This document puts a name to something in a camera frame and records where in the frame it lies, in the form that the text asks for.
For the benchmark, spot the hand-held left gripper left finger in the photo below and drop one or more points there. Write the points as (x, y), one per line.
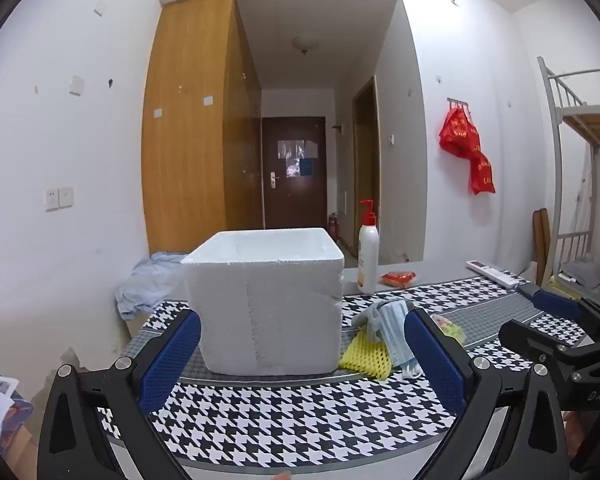
(172, 355)

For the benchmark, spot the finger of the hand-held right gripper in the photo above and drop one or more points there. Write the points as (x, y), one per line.
(555, 305)
(525, 335)

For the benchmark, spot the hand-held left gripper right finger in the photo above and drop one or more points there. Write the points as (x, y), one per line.
(432, 360)

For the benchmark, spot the blue face mask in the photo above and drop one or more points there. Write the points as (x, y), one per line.
(394, 332)

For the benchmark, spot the yellow foam net sleeve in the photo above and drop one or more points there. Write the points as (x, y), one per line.
(362, 360)

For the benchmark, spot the grey sock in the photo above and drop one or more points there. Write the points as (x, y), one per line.
(372, 322)

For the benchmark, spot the white foam box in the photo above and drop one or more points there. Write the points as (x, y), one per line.
(265, 310)

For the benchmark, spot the small colourful packet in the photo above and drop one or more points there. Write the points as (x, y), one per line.
(447, 326)

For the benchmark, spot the grey bedding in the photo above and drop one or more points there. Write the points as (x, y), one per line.
(582, 272)

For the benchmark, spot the wooden boards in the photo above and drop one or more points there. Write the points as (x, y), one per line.
(541, 245)

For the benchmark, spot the white remote control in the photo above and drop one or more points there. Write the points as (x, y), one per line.
(495, 274)

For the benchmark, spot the red snack packet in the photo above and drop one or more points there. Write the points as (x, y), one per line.
(397, 278)

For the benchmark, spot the white lotion pump bottle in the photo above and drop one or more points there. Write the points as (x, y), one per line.
(367, 260)

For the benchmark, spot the black white houndstooth mat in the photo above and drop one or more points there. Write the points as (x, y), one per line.
(290, 420)

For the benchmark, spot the metal bunk bed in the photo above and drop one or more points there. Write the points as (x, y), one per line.
(560, 160)

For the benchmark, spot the red fire extinguisher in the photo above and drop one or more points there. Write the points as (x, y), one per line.
(333, 227)

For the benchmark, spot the colourful printed papers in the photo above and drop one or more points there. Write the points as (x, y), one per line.
(0, 400)

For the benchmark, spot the red plastic bag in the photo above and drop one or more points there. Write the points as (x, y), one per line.
(460, 135)

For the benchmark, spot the dark brown door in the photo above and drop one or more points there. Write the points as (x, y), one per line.
(292, 200)

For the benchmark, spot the light wooden door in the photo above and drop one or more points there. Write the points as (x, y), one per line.
(366, 170)

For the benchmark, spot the wooden wardrobe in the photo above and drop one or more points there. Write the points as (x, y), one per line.
(190, 135)

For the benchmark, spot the paper notices on door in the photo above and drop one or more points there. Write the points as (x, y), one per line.
(297, 157)

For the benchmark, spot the ceiling lamp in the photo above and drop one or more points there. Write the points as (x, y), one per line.
(305, 44)

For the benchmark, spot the metal wall hook rack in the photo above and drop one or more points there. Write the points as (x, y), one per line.
(458, 102)

